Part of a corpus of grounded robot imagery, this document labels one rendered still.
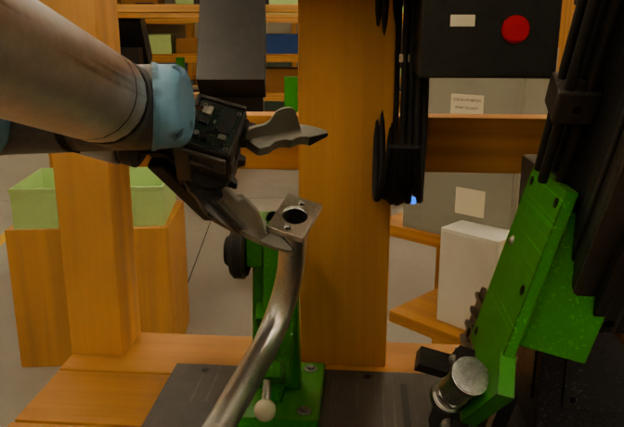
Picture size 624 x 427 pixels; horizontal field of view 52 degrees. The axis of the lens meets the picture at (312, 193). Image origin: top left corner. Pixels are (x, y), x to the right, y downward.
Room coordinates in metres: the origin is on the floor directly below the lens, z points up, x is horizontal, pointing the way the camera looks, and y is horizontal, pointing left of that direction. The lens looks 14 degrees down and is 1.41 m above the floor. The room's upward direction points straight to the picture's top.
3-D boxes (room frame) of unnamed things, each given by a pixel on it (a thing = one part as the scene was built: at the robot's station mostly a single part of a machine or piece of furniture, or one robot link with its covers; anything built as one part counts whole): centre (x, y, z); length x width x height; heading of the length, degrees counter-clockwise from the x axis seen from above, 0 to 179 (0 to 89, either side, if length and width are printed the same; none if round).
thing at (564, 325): (0.60, -0.24, 1.17); 0.13 x 0.12 x 0.20; 85
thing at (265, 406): (0.73, 0.06, 0.96); 0.06 x 0.03 x 0.06; 175
